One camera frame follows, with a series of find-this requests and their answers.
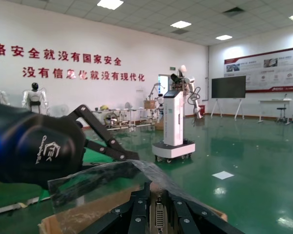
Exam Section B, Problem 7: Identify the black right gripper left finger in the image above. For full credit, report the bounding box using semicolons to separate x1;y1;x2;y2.
87;181;152;234

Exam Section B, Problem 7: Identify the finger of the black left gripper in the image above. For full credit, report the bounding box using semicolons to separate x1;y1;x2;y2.
82;160;138;178

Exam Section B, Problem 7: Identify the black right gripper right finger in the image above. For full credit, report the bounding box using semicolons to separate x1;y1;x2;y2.
170;192;240;234

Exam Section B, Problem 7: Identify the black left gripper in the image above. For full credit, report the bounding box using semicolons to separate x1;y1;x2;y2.
0;101;140;190

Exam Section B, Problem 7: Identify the graphics card with silver bracket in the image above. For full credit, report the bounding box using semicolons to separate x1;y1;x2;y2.
150;181;172;234

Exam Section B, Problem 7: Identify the grey antistatic bag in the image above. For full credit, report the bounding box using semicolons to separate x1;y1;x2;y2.
47;158;212;216

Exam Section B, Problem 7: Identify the brown cardboard box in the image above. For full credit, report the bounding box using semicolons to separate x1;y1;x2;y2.
39;185;228;234

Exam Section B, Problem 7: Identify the white standing fan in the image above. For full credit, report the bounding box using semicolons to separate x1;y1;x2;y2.
58;103;69;116

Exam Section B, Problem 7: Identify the white paper sheet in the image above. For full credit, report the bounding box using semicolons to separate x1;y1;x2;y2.
211;171;235;180

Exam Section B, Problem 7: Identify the small white service robot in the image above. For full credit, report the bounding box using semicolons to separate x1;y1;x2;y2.
155;93;165;124

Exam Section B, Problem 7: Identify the white mobile kiosk robot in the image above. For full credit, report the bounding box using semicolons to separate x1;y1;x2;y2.
151;64;204;164

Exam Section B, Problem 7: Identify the white door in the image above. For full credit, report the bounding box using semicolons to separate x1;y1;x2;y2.
157;74;169;95

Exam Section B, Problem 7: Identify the ceiling air vent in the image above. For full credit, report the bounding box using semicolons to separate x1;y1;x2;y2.
170;28;190;35
221;7;244;18

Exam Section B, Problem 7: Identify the black screen on white stand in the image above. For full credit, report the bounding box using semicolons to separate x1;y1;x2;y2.
210;75;247;120

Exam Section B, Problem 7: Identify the black stool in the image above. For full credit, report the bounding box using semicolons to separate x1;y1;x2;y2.
275;107;292;126

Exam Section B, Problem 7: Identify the white desk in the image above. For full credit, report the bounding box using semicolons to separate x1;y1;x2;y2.
257;98;293;123

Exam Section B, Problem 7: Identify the cluttered pipe frame workbench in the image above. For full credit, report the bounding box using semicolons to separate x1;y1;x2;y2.
91;107;161;134

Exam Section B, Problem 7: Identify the red wall lettering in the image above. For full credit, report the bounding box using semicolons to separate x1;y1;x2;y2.
0;42;147;82

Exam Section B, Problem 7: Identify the white wall conduit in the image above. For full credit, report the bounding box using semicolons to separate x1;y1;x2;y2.
206;45;210;102

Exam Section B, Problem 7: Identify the wall poster with round icons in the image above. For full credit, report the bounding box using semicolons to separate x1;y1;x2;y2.
224;46;293;94

